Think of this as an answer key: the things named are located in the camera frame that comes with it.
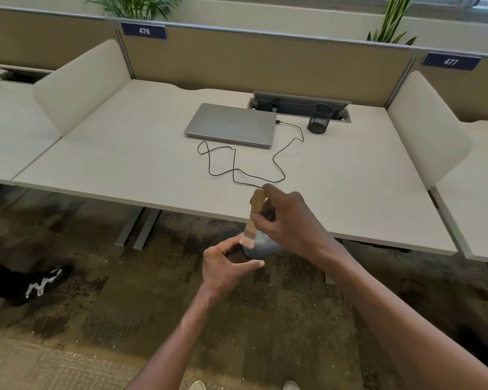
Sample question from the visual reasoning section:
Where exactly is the person's right hand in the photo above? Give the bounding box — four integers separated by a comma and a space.
251, 183, 335, 261

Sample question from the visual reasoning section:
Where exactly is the person's left hand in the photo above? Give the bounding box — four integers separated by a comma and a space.
201, 235, 266, 299

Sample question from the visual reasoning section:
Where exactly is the grey computer mouse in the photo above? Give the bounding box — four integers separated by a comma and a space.
241, 231, 285, 261

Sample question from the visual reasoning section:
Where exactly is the wooden paint brush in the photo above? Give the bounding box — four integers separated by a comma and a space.
241, 188, 267, 249

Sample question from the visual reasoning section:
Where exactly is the person's right forearm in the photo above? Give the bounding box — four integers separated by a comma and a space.
320, 239, 488, 390

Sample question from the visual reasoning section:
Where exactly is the person's left forearm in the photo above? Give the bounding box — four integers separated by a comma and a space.
124, 285, 225, 390

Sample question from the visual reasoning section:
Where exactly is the silver closed laptop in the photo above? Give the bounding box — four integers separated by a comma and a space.
184, 103, 278, 149

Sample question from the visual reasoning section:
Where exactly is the black mesh pen holder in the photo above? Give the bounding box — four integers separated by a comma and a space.
307, 104, 334, 135

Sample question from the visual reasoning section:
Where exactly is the beige partition panel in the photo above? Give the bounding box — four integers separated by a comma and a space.
0, 5, 123, 72
414, 48, 488, 123
116, 19, 416, 109

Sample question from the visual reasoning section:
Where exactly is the white curved desk divider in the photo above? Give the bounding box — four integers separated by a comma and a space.
387, 71, 473, 191
33, 39, 132, 135

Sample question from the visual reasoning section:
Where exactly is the green spiky plant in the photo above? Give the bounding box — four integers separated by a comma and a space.
366, 0, 419, 46

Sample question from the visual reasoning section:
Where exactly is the blue number label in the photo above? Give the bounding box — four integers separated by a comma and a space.
421, 52, 483, 72
120, 22, 168, 40

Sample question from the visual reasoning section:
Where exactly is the green leafy plant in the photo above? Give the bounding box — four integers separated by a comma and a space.
83, 0, 184, 21

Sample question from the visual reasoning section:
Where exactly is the black mouse cable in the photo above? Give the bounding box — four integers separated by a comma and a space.
198, 119, 306, 190

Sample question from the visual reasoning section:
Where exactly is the grey desk cable tray flap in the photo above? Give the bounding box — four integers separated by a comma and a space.
249, 91, 353, 124
0, 63, 54, 85

